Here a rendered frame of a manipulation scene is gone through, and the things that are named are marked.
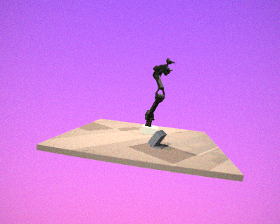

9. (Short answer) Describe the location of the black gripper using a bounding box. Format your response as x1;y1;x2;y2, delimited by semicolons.
163;58;176;76

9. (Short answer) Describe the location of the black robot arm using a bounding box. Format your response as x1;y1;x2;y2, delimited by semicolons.
145;64;171;127

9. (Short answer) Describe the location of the light grey sloped panel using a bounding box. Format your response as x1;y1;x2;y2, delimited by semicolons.
148;130;167;149

